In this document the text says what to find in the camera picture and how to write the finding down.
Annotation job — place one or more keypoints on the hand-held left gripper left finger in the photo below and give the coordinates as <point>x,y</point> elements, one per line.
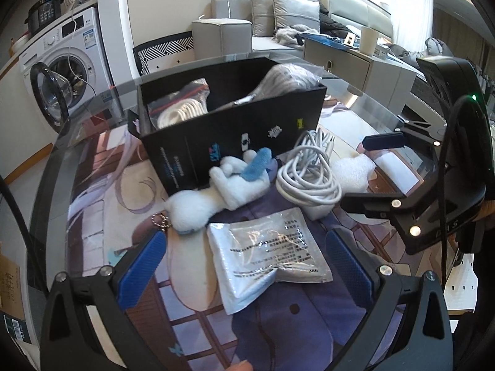
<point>141,272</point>

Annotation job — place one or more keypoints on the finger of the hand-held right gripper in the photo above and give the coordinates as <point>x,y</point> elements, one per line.
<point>383,141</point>
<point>371,203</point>

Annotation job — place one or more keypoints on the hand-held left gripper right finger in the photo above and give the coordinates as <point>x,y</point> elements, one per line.
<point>350,270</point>

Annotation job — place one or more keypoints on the white foam pouch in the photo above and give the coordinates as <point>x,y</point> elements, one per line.
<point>354,174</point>

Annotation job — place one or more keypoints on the clear printed packet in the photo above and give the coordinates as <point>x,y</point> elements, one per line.
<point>286,243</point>

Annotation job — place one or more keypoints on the white packet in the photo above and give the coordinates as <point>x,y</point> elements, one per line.
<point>239,286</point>

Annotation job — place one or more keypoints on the crinkled clear plastic bag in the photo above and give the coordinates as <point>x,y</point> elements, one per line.
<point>286,81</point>

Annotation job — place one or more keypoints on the white and blue plush toy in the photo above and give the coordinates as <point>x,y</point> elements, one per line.
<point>232,187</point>

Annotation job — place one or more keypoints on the black cardboard box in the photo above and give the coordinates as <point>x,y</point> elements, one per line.
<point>216,143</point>

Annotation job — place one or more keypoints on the person's right hand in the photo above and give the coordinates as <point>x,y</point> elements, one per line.
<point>487,211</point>

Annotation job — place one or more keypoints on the person's left hand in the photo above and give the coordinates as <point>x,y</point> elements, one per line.
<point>241,366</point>

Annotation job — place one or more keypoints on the beige side cabinet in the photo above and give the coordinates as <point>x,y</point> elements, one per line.
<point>348,65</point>

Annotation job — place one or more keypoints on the small white box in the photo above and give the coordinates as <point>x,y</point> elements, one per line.
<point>381,50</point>

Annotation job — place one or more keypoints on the white cup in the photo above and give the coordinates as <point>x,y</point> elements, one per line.
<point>368,40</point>

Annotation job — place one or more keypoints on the grey down jacket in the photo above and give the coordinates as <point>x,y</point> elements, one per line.
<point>435,48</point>

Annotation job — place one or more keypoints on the small white stand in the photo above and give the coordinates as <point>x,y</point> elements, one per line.
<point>348,39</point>

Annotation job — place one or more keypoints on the blue flat board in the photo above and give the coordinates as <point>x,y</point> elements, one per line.
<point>325,40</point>

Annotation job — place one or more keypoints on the black jacket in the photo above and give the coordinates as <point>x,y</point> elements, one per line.
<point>332,21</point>

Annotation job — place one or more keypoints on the brown cardboard box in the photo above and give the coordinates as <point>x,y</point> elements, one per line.
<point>11,290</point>

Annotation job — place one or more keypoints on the grey fuzzy cloth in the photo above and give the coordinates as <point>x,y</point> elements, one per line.
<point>288,35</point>

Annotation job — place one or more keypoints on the grey pillow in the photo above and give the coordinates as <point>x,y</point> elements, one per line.
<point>296,11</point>
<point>259,11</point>

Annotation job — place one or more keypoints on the beige sofa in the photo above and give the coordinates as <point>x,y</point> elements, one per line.
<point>224,34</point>

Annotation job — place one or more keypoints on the patterned black chair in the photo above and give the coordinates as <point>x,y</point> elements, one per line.
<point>162,52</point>

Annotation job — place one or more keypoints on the white washing machine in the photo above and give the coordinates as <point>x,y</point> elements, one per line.
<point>81,54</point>

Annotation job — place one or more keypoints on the black pressure cooker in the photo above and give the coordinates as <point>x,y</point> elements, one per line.
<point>44,11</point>

